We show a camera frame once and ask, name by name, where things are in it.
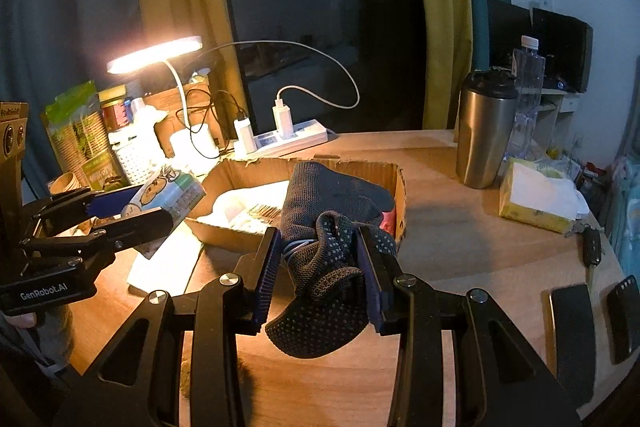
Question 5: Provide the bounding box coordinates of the stack of brown paper cups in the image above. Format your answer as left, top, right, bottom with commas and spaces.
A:
48, 172, 82, 196

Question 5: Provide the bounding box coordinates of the yellow tissue pack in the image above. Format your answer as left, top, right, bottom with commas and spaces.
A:
498, 157, 592, 234

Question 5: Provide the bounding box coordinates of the black monitor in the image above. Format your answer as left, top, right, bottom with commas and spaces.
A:
486, 0, 594, 94

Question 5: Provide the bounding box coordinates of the white cable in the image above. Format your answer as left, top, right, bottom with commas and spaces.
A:
199, 40, 361, 110

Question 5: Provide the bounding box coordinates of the brown cardboard box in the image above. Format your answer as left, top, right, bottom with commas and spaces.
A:
186, 156, 409, 254

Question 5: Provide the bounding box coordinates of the white perforated basket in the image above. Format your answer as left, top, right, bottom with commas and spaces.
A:
109, 126, 168, 186

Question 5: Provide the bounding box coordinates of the clear water bottle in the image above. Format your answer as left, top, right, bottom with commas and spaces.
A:
506, 35, 547, 160

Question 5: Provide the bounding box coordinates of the white towel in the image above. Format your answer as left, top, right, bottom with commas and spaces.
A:
197, 186, 292, 235

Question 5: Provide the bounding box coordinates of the stainless steel tumbler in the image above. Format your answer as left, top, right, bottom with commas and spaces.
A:
455, 71, 519, 190

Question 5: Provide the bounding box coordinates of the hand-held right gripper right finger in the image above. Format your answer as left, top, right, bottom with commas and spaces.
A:
355, 225, 582, 427

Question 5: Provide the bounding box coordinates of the black cable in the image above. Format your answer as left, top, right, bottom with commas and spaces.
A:
184, 88, 249, 158

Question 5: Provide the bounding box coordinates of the person's left hand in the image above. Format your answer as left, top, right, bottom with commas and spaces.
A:
4, 311, 39, 330

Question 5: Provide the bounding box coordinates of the bagged sleeve of paper cups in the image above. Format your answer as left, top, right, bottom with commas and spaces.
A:
41, 80, 127, 189

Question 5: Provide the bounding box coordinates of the light blue bedding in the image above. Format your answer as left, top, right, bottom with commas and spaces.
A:
606, 156, 640, 260

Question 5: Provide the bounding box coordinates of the white desk lamp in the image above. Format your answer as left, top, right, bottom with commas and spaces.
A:
106, 35, 222, 164

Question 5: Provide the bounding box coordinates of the cartoon printed packet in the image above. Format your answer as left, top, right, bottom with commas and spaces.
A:
121, 168, 207, 259

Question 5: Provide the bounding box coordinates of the white power strip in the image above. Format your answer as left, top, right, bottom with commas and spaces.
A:
234, 119, 329, 158

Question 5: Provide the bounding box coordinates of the red jar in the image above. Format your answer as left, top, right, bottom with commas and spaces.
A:
99, 88, 135, 134

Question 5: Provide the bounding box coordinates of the white paper sheet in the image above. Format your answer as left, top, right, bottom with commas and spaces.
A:
126, 227, 205, 299

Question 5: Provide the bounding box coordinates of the tall white charger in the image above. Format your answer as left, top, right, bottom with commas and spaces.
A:
272, 104, 294, 138

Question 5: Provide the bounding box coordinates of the small white charger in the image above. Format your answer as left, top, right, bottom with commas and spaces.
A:
234, 116, 257, 154

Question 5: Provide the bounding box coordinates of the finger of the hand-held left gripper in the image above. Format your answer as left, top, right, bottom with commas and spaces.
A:
20, 205, 189, 262
31, 183, 147, 239

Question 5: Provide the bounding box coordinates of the grey dotted glove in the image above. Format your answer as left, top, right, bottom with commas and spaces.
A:
264, 161, 399, 359

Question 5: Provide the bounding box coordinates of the pink plush toy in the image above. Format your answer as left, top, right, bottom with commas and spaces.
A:
379, 206, 399, 240

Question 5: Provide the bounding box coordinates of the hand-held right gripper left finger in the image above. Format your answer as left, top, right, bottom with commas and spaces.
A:
52, 226, 280, 427

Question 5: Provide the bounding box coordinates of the black car key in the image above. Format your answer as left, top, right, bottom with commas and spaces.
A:
564, 221, 604, 284

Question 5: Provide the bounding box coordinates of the wooden box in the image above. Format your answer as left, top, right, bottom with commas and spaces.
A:
152, 83, 227, 148

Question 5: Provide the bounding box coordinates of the small white shelf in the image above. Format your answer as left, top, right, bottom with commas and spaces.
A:
537, 86, 587, 158

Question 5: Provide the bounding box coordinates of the black cased smartphone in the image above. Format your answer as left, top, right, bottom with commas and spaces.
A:
606, 274, 640, 366

